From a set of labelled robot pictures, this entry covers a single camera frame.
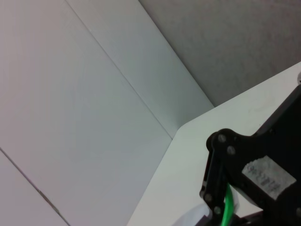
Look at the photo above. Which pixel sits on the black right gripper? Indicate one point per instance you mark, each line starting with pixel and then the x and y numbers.
pixel 270 153

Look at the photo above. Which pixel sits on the clear green-zip document bag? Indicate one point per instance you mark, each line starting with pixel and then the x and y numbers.
pixel 227 204

